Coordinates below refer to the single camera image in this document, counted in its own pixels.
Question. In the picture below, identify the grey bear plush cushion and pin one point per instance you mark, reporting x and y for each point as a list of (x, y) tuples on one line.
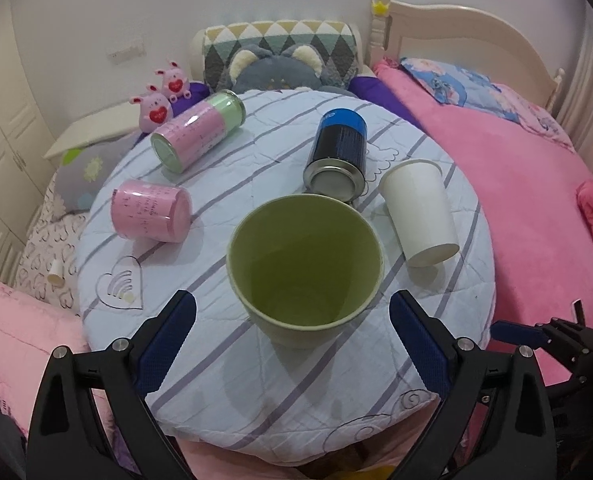
[(276, 72)]

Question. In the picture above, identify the pink and green canister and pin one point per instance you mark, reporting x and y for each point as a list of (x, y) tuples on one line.
[(196, 127)]

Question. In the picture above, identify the pink fleece blanket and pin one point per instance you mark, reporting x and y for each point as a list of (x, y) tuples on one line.
[(516, 200)]

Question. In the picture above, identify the dark blue tin can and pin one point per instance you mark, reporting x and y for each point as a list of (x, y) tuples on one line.
[(341, 142)]

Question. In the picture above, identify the yellow crown ornament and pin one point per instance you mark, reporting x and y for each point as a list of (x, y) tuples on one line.
[(379, 7)]

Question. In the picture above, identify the pink quilt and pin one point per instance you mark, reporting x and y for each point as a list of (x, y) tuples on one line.
[(21, 330)]

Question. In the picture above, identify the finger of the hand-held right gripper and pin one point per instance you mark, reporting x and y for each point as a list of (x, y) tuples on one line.
[(519, 334)]

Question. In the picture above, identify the white wall socket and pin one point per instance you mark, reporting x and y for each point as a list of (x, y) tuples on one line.
[(125, 52)]

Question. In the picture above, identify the cream wardrobe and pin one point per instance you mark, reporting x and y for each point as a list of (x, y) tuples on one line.
[(1, 135)]

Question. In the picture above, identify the white paper cup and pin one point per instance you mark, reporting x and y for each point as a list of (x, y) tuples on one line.
[(419, 210)]

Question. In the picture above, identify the purple cloth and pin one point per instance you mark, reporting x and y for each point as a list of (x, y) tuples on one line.
[(381, 97)]

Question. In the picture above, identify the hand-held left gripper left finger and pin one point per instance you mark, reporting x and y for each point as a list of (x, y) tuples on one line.
[(169, 340)]

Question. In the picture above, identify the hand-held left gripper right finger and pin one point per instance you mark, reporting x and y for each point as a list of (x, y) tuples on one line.
[(421, 345)]

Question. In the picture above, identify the cream bed headboard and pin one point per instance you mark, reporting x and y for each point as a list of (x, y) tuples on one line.
[(456, 30)]

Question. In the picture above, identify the grey flower print pillow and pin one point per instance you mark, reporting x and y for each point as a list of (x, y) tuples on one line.
[(84, 175)]

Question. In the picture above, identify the diamond pattern cushion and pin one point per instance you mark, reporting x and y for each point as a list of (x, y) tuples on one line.
[(296, 35)]

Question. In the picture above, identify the white flat board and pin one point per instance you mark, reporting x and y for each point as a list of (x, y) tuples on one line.
[(91, 130)]

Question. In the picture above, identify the blue cartoon print pillow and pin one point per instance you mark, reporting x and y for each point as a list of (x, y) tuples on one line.
[(451, 82)]

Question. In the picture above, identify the pink cup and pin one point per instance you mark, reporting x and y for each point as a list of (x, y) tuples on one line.
[(146, 210)]

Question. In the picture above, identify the pink cartoon print pillow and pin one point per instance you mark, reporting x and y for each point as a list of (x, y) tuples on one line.
[(541, 115)]

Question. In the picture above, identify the heart print pillow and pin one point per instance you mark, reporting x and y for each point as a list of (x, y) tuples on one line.
[(44, 240)]

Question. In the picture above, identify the small white bottle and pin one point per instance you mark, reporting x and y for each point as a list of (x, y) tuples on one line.
[(55, 272)]

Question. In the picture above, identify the pink rabbit plush toy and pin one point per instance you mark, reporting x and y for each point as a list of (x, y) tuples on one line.
[(175, 82), (155, 110)]

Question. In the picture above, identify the green cup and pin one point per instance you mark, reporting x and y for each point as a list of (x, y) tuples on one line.
[(304, 265)]

